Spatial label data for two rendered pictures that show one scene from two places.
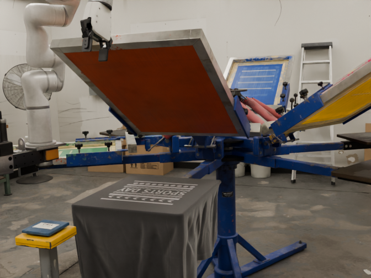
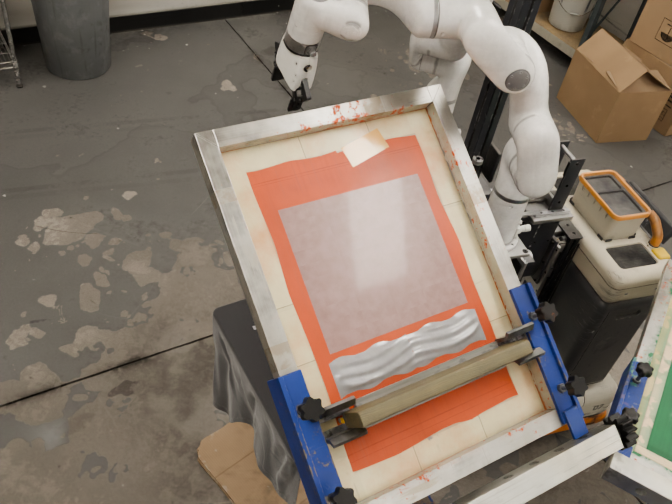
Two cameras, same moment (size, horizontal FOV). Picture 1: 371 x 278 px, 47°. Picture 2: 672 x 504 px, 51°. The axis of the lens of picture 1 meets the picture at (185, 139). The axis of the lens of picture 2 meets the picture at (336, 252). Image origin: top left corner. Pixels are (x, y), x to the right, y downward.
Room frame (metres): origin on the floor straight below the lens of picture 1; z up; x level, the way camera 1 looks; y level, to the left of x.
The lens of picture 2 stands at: (2.23, -0.82, 2.36)
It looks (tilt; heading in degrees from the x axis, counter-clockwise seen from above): 44 degrees down; 122
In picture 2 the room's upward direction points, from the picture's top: 11 degrees clockwise
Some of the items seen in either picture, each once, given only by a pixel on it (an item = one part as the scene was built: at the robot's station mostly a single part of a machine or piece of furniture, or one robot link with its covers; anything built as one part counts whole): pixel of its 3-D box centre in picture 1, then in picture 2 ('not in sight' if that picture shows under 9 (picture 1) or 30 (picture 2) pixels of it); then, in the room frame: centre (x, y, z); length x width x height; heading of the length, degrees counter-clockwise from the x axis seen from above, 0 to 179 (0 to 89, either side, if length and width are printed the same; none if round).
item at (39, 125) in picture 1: (37, 126); (507, 213); (1.82, 0.64, 1.21); 0.16 x 0.13 x 0.15; 58
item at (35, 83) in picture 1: (38, 89); (522, 168); (1.82, 0.62, 1.37); 0.13 x 0.10 x 0.16; 133
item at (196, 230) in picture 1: (202, 245); (253, 427); (1.61, -0.05, 0.74); 0.46 x 0.04 x 0.42; 159
